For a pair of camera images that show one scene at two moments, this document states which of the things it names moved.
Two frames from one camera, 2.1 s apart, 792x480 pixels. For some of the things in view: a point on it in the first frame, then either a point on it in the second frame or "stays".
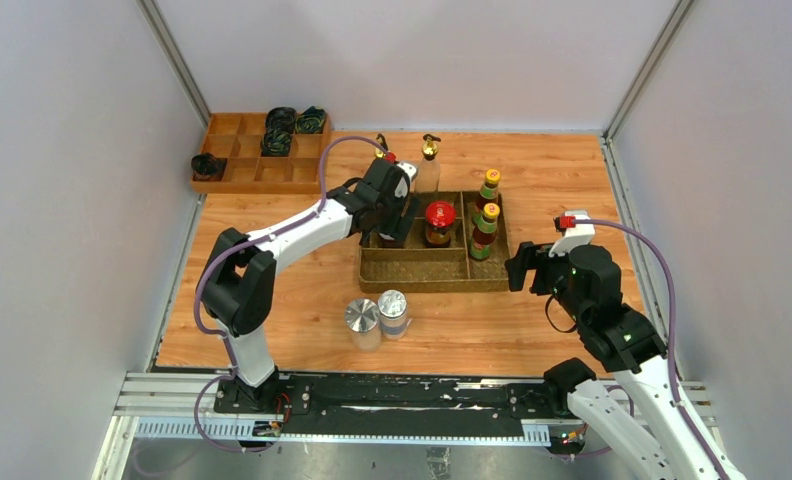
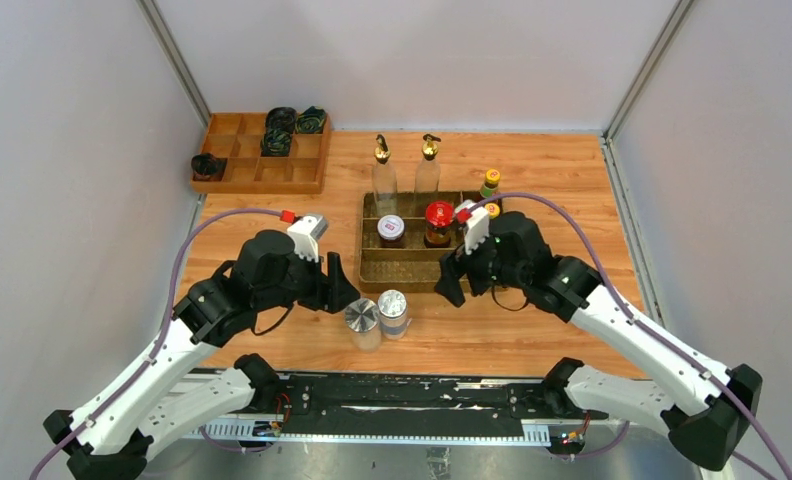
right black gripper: [529, 255] -> [453, 266]
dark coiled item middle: [276, 143] stays
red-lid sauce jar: [440, 215] stays
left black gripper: [397, 227] -> [335, 290]
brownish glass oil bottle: [427, 169] stays
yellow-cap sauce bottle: [488, 193] stays
